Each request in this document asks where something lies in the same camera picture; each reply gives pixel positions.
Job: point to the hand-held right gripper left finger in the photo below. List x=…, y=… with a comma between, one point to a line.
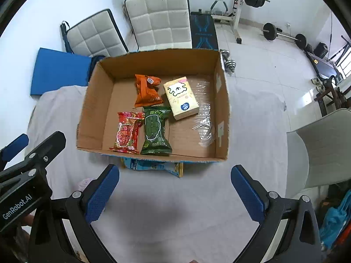
x=102, y=194

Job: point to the red snack packet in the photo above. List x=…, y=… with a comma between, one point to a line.
x=126, y=134

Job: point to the clear plastic film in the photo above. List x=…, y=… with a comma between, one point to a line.
x=204, y=123

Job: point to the dark wooden stand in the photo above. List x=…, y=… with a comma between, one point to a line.
x=330, y=96

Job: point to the small white quilted chair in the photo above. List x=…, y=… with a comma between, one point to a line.
x=94, y=37

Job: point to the brown cardboard box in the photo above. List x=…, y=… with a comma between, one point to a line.
x=96, y=109

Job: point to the chrome dumbbell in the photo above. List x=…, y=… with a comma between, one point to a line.
x=229, y=63

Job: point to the cream tissue pack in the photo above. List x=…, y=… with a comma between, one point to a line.
x=179, y=98

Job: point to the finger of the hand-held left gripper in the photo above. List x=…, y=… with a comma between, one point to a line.
x=16, y=143
x=52, y=145

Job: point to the black treadmill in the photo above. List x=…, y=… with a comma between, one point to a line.
x=325, y=65

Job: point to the short barbell with black plates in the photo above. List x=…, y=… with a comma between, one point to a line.
x=286, y=35

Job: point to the large white quilted chair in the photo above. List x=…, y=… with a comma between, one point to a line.
x=159, y=19

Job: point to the blue bag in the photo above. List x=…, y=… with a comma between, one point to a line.
x=333, y=219

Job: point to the blue foam mat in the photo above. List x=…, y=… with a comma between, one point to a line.
x=60, y=71

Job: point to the white weight rack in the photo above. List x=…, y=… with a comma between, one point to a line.
x=237, y=13

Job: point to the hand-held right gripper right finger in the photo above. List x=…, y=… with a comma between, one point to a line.
x=246, y=194

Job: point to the white plastic chair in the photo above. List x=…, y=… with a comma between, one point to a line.
x=323, y=148

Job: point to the orange snack packet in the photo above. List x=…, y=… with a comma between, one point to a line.
x=146, y=90

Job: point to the green snack packet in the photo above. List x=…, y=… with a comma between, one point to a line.
x=155, y=126

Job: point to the blue snack packet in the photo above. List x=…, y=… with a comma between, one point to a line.
x=142, y=165

